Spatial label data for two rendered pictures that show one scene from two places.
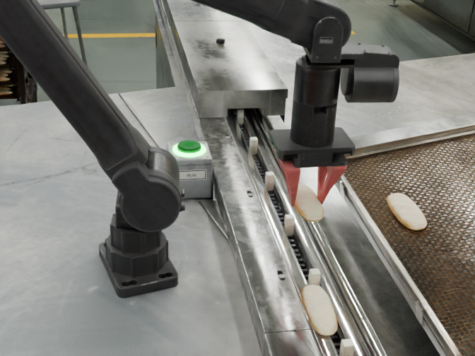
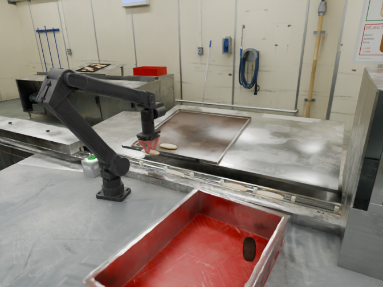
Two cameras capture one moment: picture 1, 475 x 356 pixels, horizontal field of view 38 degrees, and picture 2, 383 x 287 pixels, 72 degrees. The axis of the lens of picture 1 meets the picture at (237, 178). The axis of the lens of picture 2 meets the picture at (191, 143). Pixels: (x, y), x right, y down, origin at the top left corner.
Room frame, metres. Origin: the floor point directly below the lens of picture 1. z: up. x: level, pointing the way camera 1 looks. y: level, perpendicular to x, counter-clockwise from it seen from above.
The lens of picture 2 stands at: (-0.05, 0.65, 1.40)
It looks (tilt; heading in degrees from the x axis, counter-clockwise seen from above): 21 degrees down; 310
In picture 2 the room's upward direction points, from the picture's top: 1 degrees counter-clockwise
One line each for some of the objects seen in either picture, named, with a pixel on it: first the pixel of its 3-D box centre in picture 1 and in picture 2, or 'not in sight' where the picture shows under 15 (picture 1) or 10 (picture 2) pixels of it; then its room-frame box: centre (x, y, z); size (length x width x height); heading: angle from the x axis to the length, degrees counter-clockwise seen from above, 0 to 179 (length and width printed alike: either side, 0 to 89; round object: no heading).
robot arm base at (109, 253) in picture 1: (136, 244); (112, 185); (0.81, 0.14, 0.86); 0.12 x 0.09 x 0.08; 24
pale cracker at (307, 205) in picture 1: (306, 200); (150, 151); (0.84, -0.10, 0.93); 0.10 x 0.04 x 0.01; 11
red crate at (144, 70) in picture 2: not in sight; (150, 70); (3.68, -2.64, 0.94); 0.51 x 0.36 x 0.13; 15
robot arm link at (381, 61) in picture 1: (350, 55); (151, 106); (0.84, -0.13, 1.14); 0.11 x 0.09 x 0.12; 96
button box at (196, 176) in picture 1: (190, 178); (94, 169); (1.05, 0.08, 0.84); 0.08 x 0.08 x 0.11; 11
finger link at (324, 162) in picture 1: (313, 173); (150, 142); (0.84, -0.10, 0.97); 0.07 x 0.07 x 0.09; 11
